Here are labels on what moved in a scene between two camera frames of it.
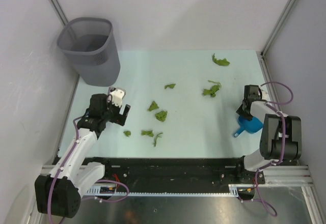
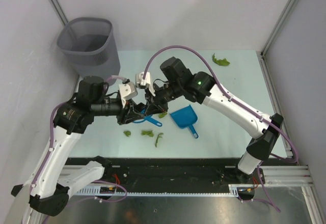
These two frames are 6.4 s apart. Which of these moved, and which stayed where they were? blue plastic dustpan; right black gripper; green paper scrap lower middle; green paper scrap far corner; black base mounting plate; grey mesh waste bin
Moved: blue plastic dustpan; right black gripper
Stayed: black base mounting plate; green paper scrap far corner; grey mesh waste bin; green paper scrap lower middle
